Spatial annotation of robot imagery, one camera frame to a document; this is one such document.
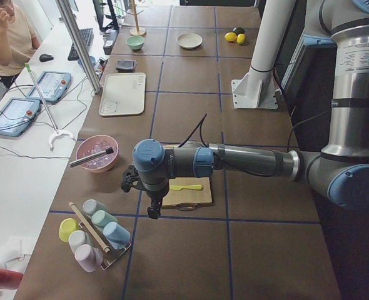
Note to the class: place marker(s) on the grey folded cloth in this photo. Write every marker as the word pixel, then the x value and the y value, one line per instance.
pixel 126 65

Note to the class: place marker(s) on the yellow cup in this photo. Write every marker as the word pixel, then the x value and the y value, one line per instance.
pixel 66 228

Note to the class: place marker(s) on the person in peach shirt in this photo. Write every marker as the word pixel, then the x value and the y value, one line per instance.
pixel 18 42

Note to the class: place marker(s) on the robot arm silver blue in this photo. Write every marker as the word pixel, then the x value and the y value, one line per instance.
pixel 340 171

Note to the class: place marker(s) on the green cup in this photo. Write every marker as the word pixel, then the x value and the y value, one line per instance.
pixel 101 218

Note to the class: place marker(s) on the cream round plate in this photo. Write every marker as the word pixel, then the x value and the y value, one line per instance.
pixel 189 40

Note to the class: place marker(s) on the pink cup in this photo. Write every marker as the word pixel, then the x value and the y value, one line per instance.
pixel 88 257

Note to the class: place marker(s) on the blue teach pendant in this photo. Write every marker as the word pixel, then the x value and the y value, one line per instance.
pixel 54 84
pixel 17 115

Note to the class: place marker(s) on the mint green bowl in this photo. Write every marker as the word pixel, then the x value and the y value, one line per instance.
pixel 135 42

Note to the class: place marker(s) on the red bottle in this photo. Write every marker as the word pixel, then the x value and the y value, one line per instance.
pixel 10 279

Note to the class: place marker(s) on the dark green avocado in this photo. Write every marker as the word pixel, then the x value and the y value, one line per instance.
pixel 238 30

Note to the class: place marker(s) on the black computer mouse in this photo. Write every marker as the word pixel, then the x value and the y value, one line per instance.
pixel 45 57

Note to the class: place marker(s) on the wooden mug stand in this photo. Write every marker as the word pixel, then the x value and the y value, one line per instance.
pixel 137 30

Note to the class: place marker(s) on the metal tongs black tip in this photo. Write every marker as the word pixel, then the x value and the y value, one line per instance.
pixel 85 159

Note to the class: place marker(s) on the clear acrylic cup rack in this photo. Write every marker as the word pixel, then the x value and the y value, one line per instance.
pixel 110 255

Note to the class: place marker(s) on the near blue teach pendant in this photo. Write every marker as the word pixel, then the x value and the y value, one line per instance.
pixel 17 115

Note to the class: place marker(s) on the white camera post base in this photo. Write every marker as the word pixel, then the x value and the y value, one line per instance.
pixel 256 90

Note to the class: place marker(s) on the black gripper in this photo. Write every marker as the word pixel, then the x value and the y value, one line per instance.
pixel 156 196

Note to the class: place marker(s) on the metal rod white hook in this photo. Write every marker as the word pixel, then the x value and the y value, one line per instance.
pixel 57 132

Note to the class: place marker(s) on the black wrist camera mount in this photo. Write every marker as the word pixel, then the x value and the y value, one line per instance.
pixel 131 179

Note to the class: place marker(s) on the aluminium frame post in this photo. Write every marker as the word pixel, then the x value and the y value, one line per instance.
pixel 73 30

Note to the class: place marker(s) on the yellow lemon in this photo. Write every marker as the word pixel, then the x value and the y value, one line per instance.
pixel 240 39
pixel 230 37

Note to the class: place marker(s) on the blue cup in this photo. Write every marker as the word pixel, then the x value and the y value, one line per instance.
pixel 117 235

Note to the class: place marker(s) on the yellow plastic knife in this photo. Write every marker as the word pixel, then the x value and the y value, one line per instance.
pixel 195 187

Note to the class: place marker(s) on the grey cup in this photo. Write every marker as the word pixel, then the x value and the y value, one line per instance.
pixel 90 206

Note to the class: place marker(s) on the white bear tray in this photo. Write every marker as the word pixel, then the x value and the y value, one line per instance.
pixel 123 94

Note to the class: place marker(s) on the bamboo cutting board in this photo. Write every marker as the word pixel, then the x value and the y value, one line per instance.
pixel 189 195

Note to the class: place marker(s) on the white cup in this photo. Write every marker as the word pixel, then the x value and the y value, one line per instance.
pixel 77 239

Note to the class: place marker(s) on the far blue teach pendant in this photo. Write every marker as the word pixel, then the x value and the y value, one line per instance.
pixel 54 84

